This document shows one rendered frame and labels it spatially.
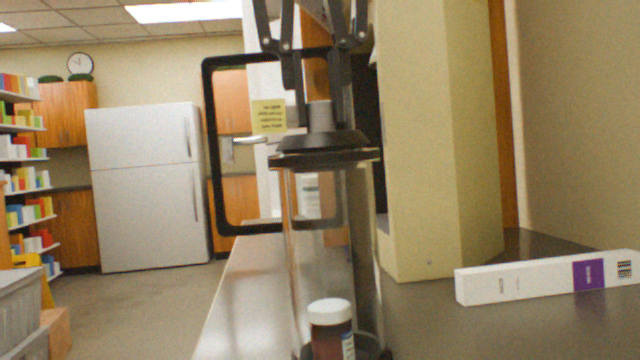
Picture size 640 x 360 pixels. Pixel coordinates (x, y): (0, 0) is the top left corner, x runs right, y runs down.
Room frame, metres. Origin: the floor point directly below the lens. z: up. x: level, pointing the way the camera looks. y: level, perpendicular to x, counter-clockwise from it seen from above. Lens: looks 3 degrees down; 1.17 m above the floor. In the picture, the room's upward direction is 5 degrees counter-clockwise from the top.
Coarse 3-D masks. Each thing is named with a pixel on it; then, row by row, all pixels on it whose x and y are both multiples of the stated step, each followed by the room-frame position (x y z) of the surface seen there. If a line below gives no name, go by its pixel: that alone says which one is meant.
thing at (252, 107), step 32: (256, 64) 1.12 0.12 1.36; (320, 64) 1.12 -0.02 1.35; (224, 96) 1.12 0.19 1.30; (256, 96) 1.12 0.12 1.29; (288, 96) 1.12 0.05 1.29; (320, 96) 1.12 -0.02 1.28; (224, 128) 1.13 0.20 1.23; (256, 128) 1.12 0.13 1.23; (288, 128) 1.12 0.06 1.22; (256, 160) 1.12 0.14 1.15; (224, 192) 1.13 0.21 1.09; (256, 192) 1.12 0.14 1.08; (256, 224) 1.12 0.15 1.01
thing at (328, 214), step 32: (288, 192) 0.46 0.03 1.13; (320, 192) 0.45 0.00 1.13; (352, 192) 0.45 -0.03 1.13; (288, 224) 0.47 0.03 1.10; (320, 224) 0.45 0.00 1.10; (352, 224) 0.45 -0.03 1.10; (288, 256) 0.47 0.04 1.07; (320, 256) 0.45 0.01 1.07; (352, 256) 0.45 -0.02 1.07; (288, 288) 0.48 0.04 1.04; (320, 288) 0.45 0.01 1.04; (352, 288) 0.45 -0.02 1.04; (320, 320) 0.45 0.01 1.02; (352, 320) 0.45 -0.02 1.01; (384, 320) 0.48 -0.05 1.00; (320, 352) 0.45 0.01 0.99; (352, 352) 0.45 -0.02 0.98; (384, 352) 0.47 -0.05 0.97
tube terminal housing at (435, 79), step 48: (384, 0) 0.81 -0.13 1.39; (432, 0) 0.82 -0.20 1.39; (480, 0) 0.95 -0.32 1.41; (384, 48) 0.81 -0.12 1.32; (432, 48) 0.82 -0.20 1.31; (480, 48) 0.93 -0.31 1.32; (384, 96) 0.81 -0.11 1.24; (432, 96) 0.82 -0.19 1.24; (480, 96) 0.92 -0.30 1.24; (432, 144) 0.82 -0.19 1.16; (480, 144) 0.91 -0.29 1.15; (432, 192) 0.82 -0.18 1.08; (480, 192) 0.90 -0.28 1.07; (384, 240) 0.89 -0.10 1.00; (432, 240) 0.82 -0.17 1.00; (480, 240) 0.89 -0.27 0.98
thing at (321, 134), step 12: (312, 108) 0.48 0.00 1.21; (324, 108) 0.48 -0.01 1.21; (312, 120) 0.48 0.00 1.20; (324, 120) 0.48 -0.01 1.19; (312, 132) 0.48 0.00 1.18; (324, 132) 0.46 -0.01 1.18; (336, 132) 0.46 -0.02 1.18; (348, 132) 0.46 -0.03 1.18; (360, 132) 0.48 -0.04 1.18; (288, 144) 0.46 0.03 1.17; (300, 144) 0.45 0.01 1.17; (312, 144) 0.45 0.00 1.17; (324, 144) 0.45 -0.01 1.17; (336, 144) 0.45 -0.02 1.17; (348, 144) 0.45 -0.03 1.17; (360, 144) 0.47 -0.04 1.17
